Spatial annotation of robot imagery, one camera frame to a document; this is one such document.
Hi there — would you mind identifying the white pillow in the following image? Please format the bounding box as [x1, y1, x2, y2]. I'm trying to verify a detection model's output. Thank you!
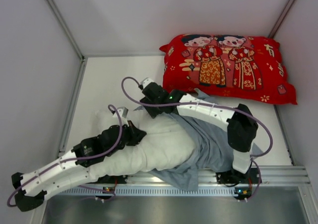
[90, 110, 196, 178]

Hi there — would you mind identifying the green beige patchwork pillowcase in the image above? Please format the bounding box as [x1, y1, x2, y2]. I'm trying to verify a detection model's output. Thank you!
[133, 87, 264, 192]

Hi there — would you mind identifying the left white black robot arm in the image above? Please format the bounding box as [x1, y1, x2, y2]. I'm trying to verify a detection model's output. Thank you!
[11, 121, 147, 212]

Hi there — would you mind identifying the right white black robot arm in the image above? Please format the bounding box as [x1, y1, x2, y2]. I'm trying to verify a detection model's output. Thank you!
[138, 78, 258, 180]

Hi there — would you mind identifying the red cartoon couple pillow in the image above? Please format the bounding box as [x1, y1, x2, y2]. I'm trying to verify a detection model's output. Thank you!
[160, 34, 297, 105]

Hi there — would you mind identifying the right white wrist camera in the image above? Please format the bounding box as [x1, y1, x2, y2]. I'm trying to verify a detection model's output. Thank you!
[138, 77, 154, 90]

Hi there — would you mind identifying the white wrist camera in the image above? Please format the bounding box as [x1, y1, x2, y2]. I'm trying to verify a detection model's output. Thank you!
[117, 106, 129, 125]
[138, 77, 154, 90]

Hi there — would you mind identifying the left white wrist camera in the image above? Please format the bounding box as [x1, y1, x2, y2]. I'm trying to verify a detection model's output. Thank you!
[117, 106, 129, 125]

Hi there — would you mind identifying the left black base bracket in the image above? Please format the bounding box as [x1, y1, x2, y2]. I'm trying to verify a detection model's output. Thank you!
[97, 175, 127, 184]

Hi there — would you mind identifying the black base bracket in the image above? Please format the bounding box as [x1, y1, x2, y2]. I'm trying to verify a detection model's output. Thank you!
[97, 175, 127, 184]
[216, 168, 260, 186]

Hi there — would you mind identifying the slotted grey cable duct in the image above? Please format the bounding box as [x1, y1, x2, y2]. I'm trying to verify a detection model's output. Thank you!
[60, 186, 238, 197]

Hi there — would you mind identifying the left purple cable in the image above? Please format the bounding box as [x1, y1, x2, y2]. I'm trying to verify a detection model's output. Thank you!
[6, 104, 125, 207]

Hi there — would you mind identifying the purple cable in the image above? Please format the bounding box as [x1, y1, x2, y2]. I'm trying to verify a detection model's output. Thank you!
[121, 76, 274, 201]
[6, 104, 125, 207]

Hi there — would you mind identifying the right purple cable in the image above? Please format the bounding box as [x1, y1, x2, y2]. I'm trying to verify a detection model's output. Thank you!
[121, 76, 274, 201]

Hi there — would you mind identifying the right black base bracket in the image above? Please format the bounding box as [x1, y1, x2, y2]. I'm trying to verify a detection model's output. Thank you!
[216, 168, 260, 186]

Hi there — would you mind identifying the aluminium mounting rail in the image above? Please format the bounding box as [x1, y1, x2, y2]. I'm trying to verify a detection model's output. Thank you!
[126, 166, 311, 186]

